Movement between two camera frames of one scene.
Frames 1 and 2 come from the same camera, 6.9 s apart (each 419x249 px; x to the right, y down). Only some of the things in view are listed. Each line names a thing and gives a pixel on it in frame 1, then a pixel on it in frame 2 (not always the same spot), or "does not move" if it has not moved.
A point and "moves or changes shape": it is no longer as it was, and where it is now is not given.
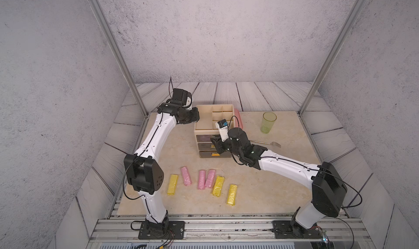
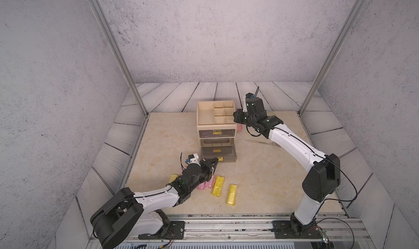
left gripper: (195, 118) to (209, 169)
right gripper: (218, 144) to (238, 114)
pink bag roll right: (210, 178) does not move
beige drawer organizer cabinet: (206, 116) moves or changes shape
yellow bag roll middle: (216, 189) does not move
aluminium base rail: (229, 229) does not move
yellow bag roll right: (232, 195) does not move
